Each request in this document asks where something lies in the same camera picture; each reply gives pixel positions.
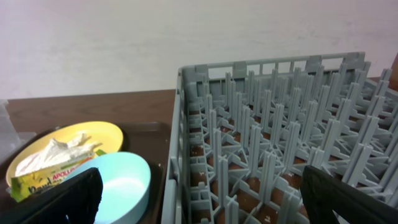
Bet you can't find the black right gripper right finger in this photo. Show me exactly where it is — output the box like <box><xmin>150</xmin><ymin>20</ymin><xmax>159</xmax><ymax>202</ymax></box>
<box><xmin>300</xmin><ymin>166</ymin><xmax>397</xmax><ymax>224</ymax></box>

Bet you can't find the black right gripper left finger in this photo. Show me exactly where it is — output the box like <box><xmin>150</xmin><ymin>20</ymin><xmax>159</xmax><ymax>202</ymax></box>
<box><xmin>1</xmin><ymin>168</ymin><xmax>103</xmax><ymax>224</ymax></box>

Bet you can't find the light blue bowl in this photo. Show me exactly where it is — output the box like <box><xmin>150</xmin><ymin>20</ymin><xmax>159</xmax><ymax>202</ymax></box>
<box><xmin>67</xmin><ymin>152</ymin><xmax>151</xmax><ymax>224</ymax></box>

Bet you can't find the yellow green snack wrapper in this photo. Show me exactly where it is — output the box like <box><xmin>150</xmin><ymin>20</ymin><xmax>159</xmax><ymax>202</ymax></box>
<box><xmin>8</xmin><ymin>149</ymin><xmax>105</xmax><ymax>202</ymax></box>

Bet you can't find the yellow plate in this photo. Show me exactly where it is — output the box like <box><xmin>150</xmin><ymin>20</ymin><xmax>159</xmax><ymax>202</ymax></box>
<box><xmin>1</xmin><ymin>121</ymin><xmax>124</xmax><ymax>185</ymax></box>

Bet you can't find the grey dishwasher rack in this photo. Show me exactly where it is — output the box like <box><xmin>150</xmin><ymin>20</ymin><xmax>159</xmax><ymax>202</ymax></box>
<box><xmin>161</xmin><ymin>52</ymin><xmax>397</xmax><ymax>223</ymax></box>

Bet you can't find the brown plastic tray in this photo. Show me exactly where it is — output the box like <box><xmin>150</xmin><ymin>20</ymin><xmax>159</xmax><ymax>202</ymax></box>
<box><xmin>1</xmin><ymin>122</ymin><xmax>170</xmax><ymax>224</ymax></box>

